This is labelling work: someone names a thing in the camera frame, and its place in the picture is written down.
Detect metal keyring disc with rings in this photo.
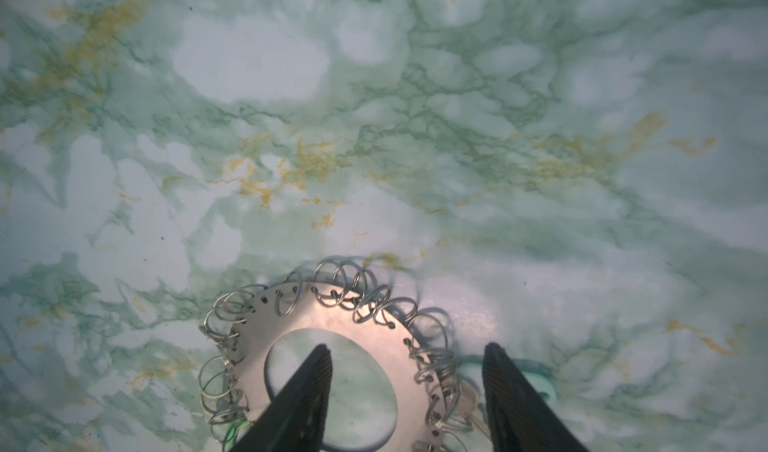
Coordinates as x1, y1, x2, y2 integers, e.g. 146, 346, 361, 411
198, 257, 479, 451

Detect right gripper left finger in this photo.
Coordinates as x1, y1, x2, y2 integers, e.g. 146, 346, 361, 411
231, 344, 333, 452

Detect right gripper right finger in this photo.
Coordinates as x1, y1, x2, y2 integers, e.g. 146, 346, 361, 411
482, 342, 587, 452

